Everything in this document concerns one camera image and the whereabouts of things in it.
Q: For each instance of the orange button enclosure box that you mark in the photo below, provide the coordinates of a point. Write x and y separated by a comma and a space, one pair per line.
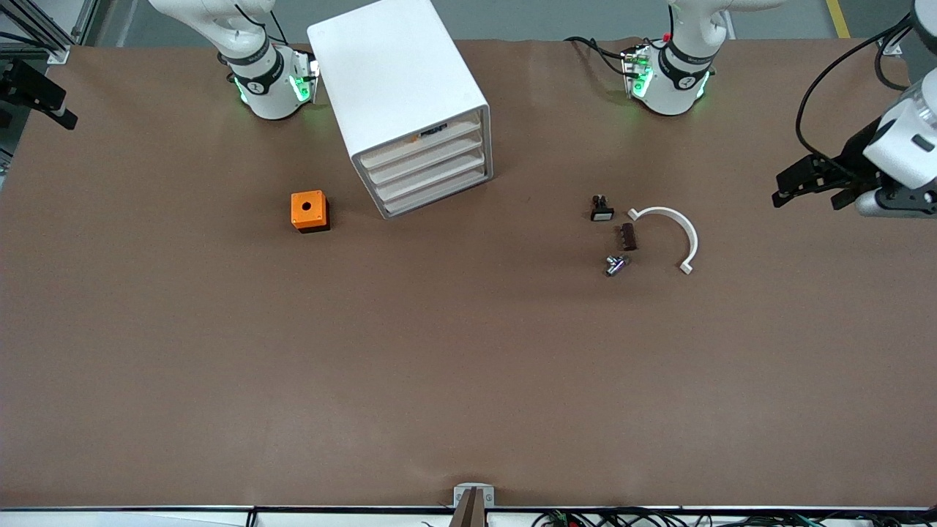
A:
307, 208

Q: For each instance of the grey metal edge bracket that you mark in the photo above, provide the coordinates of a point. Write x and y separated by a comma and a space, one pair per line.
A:
460, 496

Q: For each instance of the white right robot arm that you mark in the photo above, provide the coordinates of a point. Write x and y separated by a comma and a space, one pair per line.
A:
256, 80

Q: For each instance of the brown table mat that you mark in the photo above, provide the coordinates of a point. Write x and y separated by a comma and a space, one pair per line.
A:
219, 366

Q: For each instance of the brown terminal block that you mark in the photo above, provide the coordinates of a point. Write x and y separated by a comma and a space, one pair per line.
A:
626, 236

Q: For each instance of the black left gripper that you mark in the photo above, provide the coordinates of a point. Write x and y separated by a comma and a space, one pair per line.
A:
853, 156

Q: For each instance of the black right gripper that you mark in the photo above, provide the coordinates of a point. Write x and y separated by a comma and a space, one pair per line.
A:
28, 86

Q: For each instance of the white curved plastic bracket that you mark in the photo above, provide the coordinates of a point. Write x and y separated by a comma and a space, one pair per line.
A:
677, 218

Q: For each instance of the aluminium frame post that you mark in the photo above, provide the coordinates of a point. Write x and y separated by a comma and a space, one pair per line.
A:
44, 29
893, 44

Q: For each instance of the small black white connector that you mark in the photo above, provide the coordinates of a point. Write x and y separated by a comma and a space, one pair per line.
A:
601, 212

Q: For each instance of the silver metal fitting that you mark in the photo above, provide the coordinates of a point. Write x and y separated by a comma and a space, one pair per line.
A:
615, 265

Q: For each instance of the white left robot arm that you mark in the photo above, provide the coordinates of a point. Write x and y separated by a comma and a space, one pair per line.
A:
673, 80

